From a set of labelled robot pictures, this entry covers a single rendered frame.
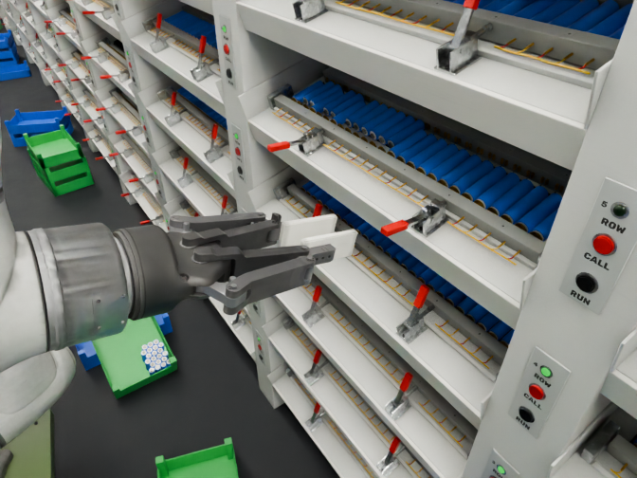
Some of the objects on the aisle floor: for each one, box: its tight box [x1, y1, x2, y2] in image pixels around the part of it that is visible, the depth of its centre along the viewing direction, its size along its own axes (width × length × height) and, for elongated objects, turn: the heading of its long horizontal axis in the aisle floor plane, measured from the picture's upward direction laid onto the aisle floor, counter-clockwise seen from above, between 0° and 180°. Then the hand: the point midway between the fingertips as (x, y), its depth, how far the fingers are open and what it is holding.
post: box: [112, 0, 187, 232], centre depth 145 cm, size 20×9×180 cm, turn 125°
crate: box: [91, 316, 177, 399], centre depth 155 cm, size 30×20×8 cm
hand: (318, 239), depth 50 cm, fingers open, 3 cm apart
